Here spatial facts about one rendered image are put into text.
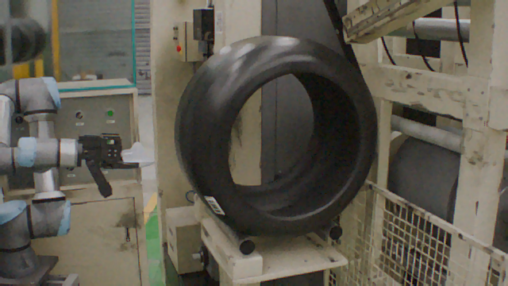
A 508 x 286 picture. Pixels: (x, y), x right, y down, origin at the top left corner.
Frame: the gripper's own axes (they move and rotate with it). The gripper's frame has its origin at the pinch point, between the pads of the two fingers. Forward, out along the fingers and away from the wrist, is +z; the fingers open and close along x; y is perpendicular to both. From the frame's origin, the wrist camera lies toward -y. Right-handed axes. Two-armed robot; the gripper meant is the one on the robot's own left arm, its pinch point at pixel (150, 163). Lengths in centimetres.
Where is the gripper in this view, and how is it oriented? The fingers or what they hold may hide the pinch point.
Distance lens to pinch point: 140.5
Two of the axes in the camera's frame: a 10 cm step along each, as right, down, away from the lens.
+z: 9.3, 0.4, 3.6
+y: 1.1, -9.7, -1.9
